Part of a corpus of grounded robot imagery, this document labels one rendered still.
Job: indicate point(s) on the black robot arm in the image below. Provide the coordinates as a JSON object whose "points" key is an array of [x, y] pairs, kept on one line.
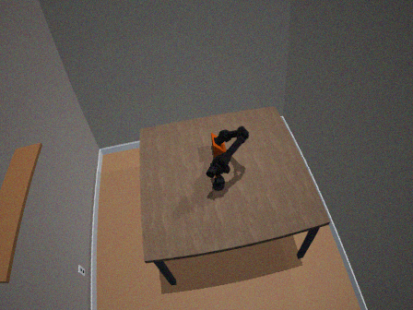
{"points": [[221, 162]]}

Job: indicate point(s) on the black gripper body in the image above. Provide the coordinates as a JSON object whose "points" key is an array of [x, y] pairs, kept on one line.
{"points": [[219, 180]]}

